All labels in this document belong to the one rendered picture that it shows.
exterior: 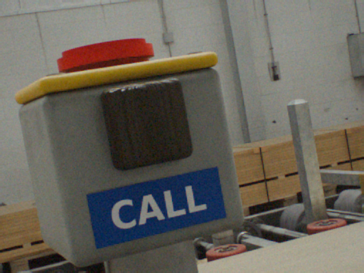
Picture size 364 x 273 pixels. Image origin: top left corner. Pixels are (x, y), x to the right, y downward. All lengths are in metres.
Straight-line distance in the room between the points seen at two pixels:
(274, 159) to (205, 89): 6.67
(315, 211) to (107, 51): 1.34
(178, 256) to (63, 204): 0.06
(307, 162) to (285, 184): 5.42
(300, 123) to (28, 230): 4.84
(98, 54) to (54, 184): 0.05
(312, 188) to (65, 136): 1.35
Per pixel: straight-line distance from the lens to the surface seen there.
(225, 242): 1.50
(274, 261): 1.27
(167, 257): 0.29
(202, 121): 0.27
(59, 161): 0.25
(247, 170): 6.80
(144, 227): 0.26
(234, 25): 8.07
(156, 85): 0.26
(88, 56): 0.28
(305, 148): 1.57
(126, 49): 0.28
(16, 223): 6.22
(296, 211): 2.03
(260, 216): 2.11
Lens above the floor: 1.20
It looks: 3 degrees down
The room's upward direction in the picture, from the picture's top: 10 degrees counter-clockwise
